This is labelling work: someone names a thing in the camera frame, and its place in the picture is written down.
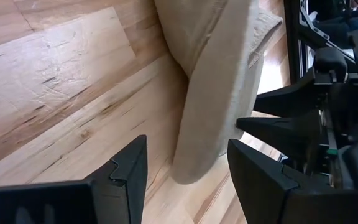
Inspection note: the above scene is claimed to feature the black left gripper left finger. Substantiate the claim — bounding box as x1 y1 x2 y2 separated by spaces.
0 134 149 224

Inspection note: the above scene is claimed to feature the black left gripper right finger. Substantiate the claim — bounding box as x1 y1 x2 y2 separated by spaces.
227 138 358 224

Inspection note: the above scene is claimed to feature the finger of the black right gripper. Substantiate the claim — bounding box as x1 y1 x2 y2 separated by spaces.
252 67 323 118
235 110 324 162

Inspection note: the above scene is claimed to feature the khaki baseball cap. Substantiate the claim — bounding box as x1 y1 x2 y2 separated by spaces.
154 0 284 185

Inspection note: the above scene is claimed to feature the person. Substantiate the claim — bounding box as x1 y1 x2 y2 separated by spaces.
306 0 358 35

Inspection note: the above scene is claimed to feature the black aluminium table frame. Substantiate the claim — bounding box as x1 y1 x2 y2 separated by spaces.
283 0 357 85

